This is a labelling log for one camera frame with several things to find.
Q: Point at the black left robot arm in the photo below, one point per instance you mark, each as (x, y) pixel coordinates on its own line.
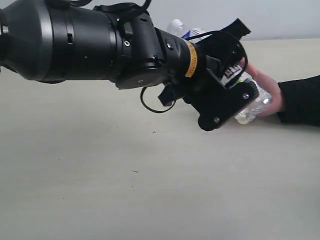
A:
(53, 41)

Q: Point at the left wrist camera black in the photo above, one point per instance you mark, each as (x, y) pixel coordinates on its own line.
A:
(227, 107)

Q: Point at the clear bottle blue white label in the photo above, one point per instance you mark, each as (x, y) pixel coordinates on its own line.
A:
(225, 75)

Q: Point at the person's open bare hand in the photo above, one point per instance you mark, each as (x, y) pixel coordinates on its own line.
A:
(271, 86)

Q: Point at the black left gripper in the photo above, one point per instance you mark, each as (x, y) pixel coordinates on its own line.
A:
(204, 80)

